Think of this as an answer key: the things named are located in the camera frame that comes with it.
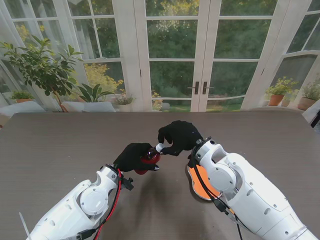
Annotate steel kidney tray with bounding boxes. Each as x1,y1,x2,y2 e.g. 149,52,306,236
186,163,221,201

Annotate pale grey sofa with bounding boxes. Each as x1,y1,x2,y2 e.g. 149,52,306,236
0,101,47,127

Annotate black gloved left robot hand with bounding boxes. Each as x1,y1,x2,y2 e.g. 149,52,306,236
113,142,160,174

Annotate dark door handle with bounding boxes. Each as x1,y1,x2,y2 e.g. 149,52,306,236
202,81,215,95
187,81,200,95

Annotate red cable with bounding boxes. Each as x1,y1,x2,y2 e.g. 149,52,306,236
94,168,123,238

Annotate white chair with dark frame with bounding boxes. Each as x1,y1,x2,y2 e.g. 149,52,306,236
301,99,320,129

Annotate flowering plant in white pot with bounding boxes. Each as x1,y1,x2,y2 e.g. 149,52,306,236
114,94,136,112

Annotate plant in beige pot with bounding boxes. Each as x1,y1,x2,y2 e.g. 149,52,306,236
297,82,320,111

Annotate tall leafy green plant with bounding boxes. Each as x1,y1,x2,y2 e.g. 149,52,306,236
0,34,85,113

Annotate dark left door handle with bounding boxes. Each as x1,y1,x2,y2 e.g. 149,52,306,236
187,81,200,95

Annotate orange oval tray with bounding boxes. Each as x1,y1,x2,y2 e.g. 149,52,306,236
188,166,221,199

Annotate white cable tie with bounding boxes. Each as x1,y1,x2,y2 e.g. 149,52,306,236
19,212,33,240

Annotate yellow flowers in terracotta pot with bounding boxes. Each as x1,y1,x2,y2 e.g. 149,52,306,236
264,76,299,107

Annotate white planter box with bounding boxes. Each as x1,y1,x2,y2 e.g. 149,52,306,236
61,101,116,113

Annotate red transparent sample bottle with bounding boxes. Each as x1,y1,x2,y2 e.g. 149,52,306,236
134,146,161,176

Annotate black cable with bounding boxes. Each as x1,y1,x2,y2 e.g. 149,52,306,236
191,143,243,240

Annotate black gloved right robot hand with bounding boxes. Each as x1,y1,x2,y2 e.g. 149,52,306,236
157,120,204,157

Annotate dark right door handle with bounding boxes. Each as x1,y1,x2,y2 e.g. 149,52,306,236
202,81,215,95

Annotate broad leaf green plant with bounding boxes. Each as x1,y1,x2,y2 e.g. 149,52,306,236
76,83,115,103

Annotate small plant in terracotta pot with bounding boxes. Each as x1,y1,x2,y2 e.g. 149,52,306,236
9,90,35,104

